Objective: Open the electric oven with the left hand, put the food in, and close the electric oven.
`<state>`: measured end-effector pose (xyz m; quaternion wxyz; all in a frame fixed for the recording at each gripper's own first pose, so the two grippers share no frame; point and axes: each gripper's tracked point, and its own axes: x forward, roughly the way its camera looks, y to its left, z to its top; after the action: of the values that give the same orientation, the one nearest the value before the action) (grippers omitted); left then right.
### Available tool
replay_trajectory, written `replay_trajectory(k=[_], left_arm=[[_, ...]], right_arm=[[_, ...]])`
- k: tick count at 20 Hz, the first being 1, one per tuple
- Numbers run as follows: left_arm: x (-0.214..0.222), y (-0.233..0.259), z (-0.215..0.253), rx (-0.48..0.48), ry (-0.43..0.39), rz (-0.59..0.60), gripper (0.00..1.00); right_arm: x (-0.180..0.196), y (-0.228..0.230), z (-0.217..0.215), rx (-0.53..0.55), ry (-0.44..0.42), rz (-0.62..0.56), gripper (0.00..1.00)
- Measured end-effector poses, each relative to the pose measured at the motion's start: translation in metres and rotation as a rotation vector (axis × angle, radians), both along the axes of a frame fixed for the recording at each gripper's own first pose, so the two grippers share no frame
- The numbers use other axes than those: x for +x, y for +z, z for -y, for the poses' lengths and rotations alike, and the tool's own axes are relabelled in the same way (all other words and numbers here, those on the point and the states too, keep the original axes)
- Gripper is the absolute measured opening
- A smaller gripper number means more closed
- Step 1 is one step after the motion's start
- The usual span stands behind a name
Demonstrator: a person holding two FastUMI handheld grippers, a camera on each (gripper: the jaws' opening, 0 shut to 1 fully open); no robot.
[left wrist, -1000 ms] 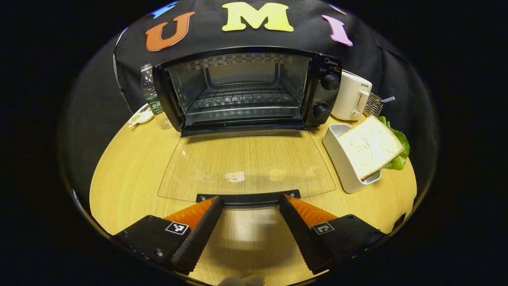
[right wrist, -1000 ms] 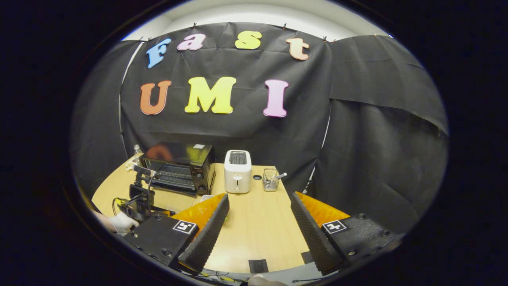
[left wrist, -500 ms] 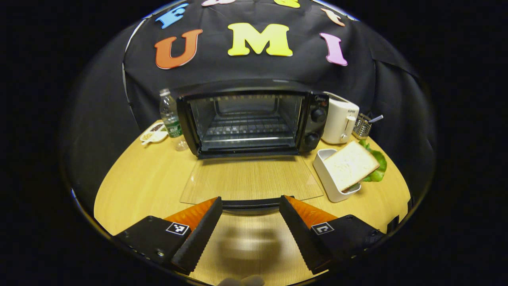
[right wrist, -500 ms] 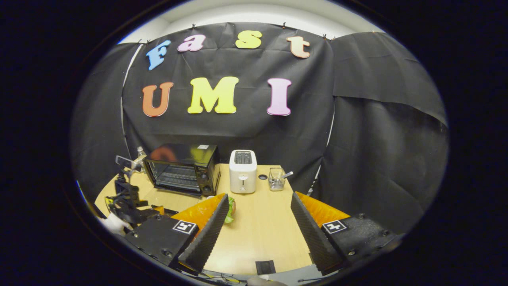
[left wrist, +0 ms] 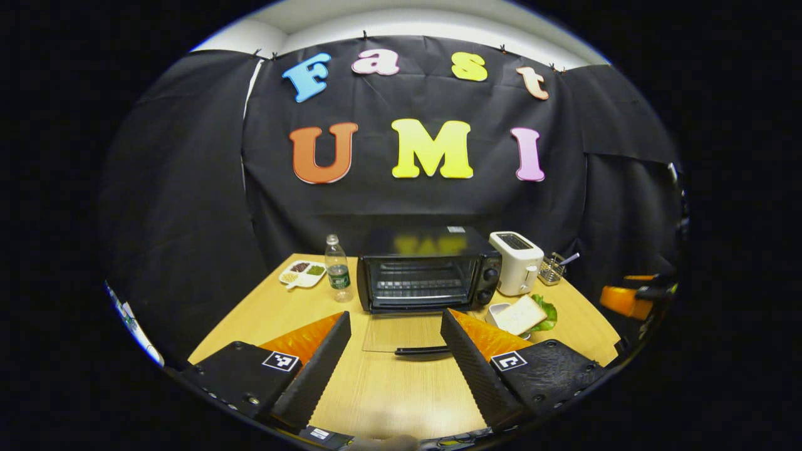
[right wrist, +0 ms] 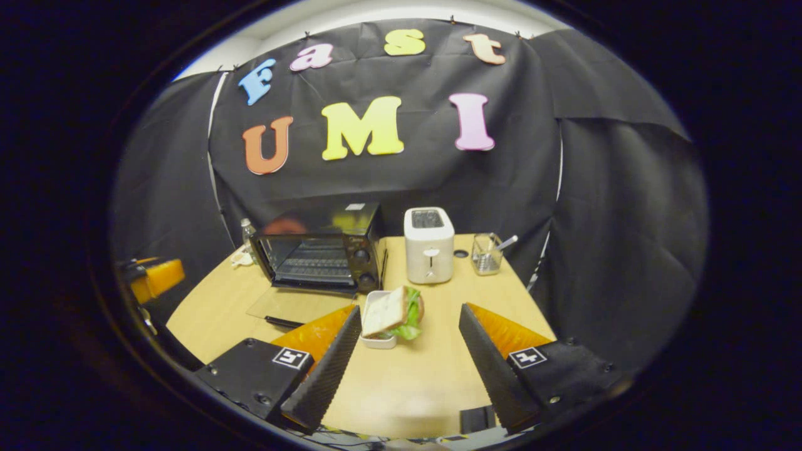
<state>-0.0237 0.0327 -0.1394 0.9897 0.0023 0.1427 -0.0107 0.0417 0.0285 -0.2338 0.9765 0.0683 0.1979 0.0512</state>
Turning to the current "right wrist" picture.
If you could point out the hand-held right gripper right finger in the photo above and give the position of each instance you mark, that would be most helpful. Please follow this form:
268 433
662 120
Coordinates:
492 369

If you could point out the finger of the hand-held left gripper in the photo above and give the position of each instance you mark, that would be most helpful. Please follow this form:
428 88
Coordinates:
160 279

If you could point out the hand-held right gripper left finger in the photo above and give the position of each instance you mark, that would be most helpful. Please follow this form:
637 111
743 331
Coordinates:
326 369

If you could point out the sandwich with lettuce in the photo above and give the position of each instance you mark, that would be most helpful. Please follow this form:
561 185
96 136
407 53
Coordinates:
391 312

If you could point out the black electric oven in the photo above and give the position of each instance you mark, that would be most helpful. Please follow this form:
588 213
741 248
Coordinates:
360 225

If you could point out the small white tray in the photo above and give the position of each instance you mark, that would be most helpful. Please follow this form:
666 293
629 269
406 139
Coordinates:
376 342

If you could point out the white divided dish of grains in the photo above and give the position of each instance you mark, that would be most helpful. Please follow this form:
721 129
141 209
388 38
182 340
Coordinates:
241 257

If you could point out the clear plastic water bottle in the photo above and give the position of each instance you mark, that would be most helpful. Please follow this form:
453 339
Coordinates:
248 233

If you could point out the clear cutlery holder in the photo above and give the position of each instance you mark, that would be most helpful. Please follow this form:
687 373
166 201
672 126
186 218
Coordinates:
485 260

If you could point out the white toaster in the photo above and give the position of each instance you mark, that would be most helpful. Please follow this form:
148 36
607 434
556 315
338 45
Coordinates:
429 247

